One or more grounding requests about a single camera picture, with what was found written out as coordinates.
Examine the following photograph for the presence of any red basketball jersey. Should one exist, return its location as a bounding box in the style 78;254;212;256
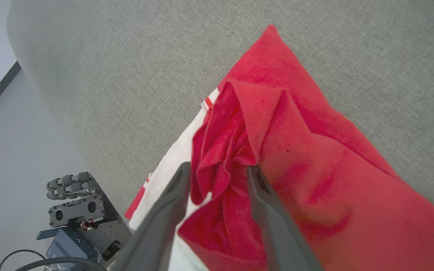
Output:
124;24;434;271

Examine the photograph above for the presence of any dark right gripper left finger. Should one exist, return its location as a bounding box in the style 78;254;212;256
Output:
112;162;192;271

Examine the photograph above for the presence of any thin black base cable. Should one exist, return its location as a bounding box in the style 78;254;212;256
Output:
0;249;47;271

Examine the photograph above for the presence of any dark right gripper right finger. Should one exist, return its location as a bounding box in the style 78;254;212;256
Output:
246;166;325;271

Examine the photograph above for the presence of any grey fabric sofa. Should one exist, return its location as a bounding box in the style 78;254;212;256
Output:
7;0;434;226

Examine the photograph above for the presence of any thick black base cable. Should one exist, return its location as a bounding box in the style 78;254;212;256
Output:
14;257;106;271

